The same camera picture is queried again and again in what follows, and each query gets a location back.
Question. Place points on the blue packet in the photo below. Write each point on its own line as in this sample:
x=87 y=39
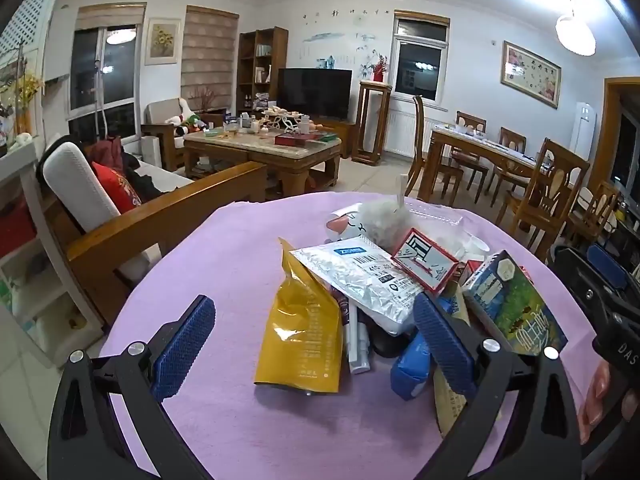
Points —
x=407 y=370

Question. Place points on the green blue carton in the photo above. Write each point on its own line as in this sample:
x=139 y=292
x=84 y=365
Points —
x=520 y=310

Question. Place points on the wooden dining chair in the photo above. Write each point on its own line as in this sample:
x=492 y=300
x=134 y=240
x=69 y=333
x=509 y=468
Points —
x=512 y=140
x=600 y=200
x=470 y=122
x=565 y=160
x=419 y=130

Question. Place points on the wooden dining table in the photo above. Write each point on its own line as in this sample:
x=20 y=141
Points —
x=465 y=145

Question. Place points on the white standing air conditioner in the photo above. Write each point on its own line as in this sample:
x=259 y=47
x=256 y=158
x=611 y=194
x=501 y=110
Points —
x=582 y=130

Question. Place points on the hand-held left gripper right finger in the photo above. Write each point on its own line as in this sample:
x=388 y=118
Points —
x=442 y=345

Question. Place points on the red flower vase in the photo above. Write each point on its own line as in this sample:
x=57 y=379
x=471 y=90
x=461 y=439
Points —
x=378 y=74

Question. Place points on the white pendant lamp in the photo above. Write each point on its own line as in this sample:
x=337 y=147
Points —
x=575 y=35

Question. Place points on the white framed window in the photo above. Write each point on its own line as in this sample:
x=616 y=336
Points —
x=420 y=60

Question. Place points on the grey fluffy ball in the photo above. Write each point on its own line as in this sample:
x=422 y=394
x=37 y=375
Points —
x=382 y=222

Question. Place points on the brown patterned roller blind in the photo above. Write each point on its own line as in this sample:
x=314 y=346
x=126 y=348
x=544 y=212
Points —
x=210 y=55

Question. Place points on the glass balcony door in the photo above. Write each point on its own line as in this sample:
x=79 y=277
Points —
x=120 y=85

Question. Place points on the yellow snack bag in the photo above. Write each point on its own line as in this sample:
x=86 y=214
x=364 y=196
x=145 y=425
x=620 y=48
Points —
x=295 y=340

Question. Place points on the white shelf unit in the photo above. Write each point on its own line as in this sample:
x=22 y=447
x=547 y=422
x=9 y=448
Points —
x=20 y=152

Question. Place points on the black television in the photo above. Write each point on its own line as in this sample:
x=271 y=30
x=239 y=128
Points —
x=315 y=92

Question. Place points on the silver foil packet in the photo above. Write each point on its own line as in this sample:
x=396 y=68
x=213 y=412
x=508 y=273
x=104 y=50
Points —
x=360 y=280

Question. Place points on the wooden television cabinet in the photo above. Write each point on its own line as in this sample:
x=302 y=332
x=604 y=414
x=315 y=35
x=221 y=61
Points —
x=345 y=135

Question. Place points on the wooden sofa white cushions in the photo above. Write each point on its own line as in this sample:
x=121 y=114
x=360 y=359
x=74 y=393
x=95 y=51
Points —
x=150 y=220

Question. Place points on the red cushion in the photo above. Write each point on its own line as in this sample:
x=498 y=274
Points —
x=117 y=187

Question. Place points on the beige roman blind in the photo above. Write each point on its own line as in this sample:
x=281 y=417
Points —
x=110 y=15

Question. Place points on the tan paper packet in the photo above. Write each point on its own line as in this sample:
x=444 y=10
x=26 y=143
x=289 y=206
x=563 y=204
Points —
x=447 y=410

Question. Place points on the wooden coffee table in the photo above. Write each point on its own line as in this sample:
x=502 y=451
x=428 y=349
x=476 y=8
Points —
x=280 y=160

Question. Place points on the purple printed towel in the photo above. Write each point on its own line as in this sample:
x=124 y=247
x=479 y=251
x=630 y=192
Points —
x=250 y=435

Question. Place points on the framed floral picture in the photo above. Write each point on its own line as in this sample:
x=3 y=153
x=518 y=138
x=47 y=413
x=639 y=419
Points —
x=530 y=75

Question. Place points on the yellow artificial flowers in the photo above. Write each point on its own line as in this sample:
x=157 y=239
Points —
x=27 y=90

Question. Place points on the wooden armchair white cushion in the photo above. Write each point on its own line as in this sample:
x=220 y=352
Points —
x=160 y=110

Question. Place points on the clear plastic bag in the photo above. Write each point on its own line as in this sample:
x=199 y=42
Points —
x=435 y=217

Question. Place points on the plush toy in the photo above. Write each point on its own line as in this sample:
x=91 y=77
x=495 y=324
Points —
x=187 y=120

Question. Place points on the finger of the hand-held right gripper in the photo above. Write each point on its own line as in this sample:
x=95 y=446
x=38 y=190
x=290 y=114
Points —
x=605 y=262
x=580 y=280

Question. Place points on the small red white box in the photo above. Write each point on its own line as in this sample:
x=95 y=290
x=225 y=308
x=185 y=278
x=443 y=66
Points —
x=470 y=270

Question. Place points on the wooden bookshelf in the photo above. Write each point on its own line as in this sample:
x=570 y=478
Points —
x=247 y=70

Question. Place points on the white tube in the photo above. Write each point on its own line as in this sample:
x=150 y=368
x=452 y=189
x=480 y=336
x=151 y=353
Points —
x=357 y=350

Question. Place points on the white cat-face cup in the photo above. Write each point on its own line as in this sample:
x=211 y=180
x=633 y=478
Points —
x=345 y=227

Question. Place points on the person's right hand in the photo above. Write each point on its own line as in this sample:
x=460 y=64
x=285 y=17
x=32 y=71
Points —
x=597 y=400

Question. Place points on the black object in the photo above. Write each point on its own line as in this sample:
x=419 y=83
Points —
x=387 y=345

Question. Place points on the white radiator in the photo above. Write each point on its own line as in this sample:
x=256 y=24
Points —
x=400 y=132

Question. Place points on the framed sunflower painting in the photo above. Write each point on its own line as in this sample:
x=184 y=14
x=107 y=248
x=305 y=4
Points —
x=162 y=40

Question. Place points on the dark clothes pile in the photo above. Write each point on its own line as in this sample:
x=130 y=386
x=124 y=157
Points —
x=140 y=180

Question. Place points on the tall wooden plant stand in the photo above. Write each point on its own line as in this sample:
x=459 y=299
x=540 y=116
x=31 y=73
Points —
x=375 y=90

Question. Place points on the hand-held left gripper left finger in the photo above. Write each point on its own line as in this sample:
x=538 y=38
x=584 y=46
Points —
x=185 y=345

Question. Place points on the white lattice panel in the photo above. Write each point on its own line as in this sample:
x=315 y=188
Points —
x=30 y=10

